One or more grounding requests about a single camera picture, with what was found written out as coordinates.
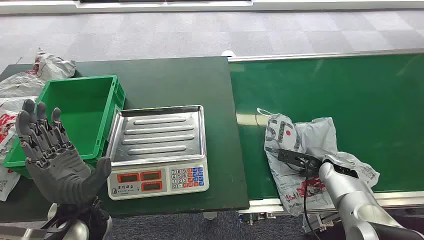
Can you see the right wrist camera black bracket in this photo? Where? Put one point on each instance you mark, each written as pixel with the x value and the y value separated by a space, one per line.
pixel 291 157

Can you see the white electronic scale steel tray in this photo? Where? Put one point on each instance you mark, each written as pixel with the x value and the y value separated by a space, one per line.
pixel 159 139

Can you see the white round conveyor foot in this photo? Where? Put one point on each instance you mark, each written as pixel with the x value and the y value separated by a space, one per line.
pixel 228 53

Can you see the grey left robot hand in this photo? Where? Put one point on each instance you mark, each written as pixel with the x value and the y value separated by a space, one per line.
pixel 59 172

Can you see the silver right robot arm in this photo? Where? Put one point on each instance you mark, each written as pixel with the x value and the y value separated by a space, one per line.
pixel 357 205

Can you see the dark green table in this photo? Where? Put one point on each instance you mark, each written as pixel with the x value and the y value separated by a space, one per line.
pixel 172 82

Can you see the white mailer bag QR code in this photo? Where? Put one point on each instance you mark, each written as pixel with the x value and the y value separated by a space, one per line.
pixel 6 184

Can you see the green plastic bin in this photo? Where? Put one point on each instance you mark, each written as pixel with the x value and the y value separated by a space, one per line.
pixel 79 109

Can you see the flat grey mailer bag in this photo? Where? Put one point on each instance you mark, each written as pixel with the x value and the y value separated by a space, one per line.
pixel 20 86

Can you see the grey mailer bag red print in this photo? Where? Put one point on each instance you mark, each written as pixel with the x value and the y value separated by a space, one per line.
pixel 10 122

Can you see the white table foot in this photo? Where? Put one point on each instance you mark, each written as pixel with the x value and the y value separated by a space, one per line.
pixel 210 216

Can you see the green conveyor belt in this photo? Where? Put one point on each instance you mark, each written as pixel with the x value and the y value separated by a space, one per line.
pixel 364 106

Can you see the grey plastic mailer package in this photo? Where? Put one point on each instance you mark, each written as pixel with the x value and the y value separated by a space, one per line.
pixel 311 136

